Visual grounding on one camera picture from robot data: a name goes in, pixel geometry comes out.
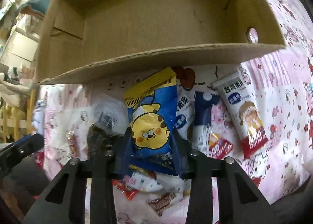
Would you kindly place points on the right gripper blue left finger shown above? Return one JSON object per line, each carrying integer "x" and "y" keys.
{"x": 123, "y": 154}

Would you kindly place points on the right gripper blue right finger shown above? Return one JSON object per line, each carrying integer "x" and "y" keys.
{"x": 180, "y": 155}

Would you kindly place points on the dark brown clear snack pouch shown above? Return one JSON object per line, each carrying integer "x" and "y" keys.
{"x": 109, "y": 124}

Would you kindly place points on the blue yellow cartoon snack bag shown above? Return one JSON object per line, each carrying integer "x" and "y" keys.
{"x": 152, "y": 106}

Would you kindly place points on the white red milk candy bar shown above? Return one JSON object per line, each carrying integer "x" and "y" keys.
{"x": 238, "y": 98}

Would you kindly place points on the small red candy packet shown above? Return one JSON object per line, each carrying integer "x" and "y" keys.
{"x": 128, "y": 192}

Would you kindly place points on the white blue snack packet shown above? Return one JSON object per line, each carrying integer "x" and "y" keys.
{"x": 193, "y": 116}

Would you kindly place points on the pink cartoon bed sheet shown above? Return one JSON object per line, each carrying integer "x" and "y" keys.
{"x": 280, "y": 83}

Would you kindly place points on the brown cardboard box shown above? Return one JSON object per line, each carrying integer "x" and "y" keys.
{"x": 85, "y": 40}

